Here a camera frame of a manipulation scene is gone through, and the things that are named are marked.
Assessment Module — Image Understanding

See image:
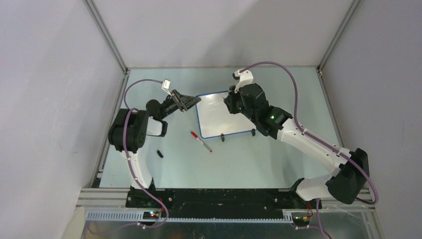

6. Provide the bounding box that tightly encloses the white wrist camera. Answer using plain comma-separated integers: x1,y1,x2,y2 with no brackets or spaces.
161,79,172,96
232,70,254,94

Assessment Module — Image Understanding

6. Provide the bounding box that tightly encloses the black marker cap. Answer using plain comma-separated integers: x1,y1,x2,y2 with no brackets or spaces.
157,150,164,158

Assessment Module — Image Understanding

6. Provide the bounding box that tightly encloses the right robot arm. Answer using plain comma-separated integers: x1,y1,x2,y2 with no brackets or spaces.
223,83,369,208

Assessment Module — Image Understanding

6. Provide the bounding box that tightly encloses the red whiteboard marker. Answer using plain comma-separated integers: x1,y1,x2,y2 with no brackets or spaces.
191,131,212,152

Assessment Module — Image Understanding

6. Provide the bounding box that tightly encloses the aluminium frame rail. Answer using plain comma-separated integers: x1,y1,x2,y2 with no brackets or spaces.
76,188,375,225

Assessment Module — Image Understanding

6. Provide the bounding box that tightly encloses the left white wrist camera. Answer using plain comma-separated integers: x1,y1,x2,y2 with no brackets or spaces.
161,79,172,96

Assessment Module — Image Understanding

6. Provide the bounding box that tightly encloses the blue framed whiteboard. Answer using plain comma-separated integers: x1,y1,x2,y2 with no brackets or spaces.
195,91,257,139

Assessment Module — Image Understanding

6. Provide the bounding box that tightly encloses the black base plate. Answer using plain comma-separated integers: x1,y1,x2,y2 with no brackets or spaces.
125,187,322,220

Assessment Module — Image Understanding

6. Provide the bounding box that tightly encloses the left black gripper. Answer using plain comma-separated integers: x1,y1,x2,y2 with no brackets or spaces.
159,89,201,120

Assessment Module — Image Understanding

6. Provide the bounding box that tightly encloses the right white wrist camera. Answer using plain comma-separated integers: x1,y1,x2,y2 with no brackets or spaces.
232,70,254,94

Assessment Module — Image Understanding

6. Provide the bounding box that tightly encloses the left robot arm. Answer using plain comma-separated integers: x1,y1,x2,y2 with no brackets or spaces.
108,90,202,208

